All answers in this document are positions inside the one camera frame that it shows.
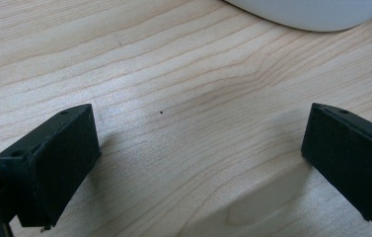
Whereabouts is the white and blue pedal bin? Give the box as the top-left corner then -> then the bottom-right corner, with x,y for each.
222,0 -> 372,33

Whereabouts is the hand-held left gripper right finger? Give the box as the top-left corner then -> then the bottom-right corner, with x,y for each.
301,103 -> 372,225

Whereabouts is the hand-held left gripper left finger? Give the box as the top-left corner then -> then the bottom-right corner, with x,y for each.
0,104 -> 102,227

